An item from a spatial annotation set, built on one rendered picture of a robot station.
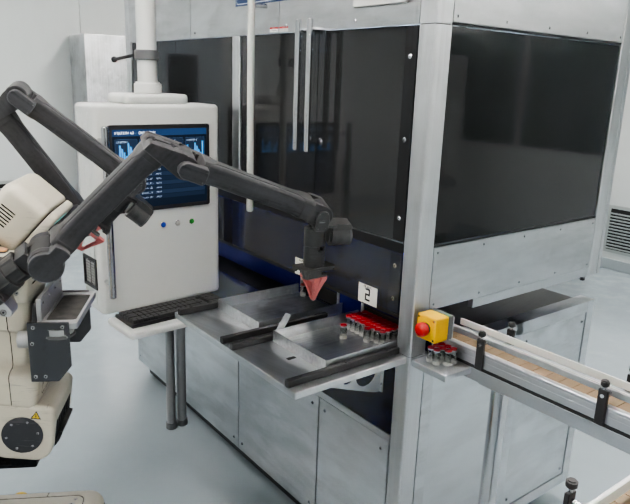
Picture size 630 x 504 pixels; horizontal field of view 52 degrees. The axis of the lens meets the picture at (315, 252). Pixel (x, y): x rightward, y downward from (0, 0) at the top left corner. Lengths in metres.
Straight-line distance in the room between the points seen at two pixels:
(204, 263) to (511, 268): 1.18
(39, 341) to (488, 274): 1.30
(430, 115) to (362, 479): 1.20
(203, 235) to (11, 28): 4.66
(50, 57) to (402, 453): 5.73
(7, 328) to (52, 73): 5.34
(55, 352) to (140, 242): 0.79
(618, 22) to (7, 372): 2.14
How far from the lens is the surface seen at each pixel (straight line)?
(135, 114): 2.37
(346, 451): 2.27
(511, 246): 2.13
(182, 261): 2.54
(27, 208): 1.69
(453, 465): 2.28
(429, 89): 1.74
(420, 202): 1.77
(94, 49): 6.64
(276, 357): 1.86
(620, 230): 6.66
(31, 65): 6.96
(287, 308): 2.24
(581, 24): 2.28
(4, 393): 1.87
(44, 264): 1.55
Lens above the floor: 1.65
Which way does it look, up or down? 15 degrees down
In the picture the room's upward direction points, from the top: 2 degrees clockwise
